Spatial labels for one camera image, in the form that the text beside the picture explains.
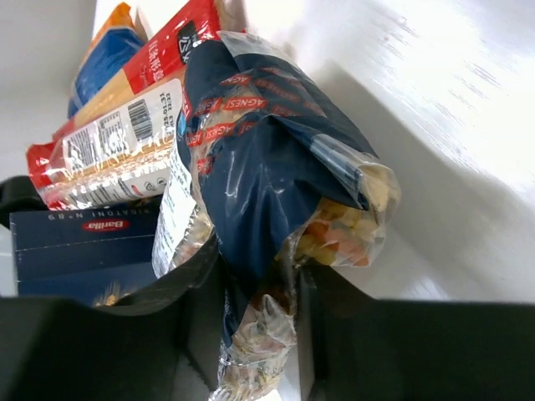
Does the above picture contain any blue Barilla pasta box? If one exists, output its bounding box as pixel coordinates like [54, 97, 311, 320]
[9, 196, 161, 306]

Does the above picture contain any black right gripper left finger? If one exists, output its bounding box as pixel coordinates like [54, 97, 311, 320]
[1, 240, 222, 400]

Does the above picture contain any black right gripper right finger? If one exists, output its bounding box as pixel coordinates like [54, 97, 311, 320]
[297, 266, 534, 400]

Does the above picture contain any orange blue pasta bag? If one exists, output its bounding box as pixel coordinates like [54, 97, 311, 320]
[67, 3, 147, 119]

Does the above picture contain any red spaghetti bag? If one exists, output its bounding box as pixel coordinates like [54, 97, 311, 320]
[26, 1, 239, 211]

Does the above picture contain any dark blue Agnesi pasta bag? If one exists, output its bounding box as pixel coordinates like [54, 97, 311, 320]
[152, 31, 401, 400]

